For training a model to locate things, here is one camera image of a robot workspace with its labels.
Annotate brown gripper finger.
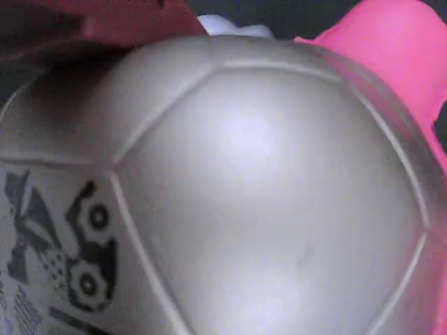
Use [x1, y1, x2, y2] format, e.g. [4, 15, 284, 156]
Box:
[0, 0, 202, 68]

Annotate gold shell red turtle toy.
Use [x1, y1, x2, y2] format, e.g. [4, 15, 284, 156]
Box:
[0, 0, 447, 335]

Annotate white plastic basket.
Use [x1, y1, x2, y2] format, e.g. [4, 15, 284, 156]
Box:
[197, 14, 275, 38]

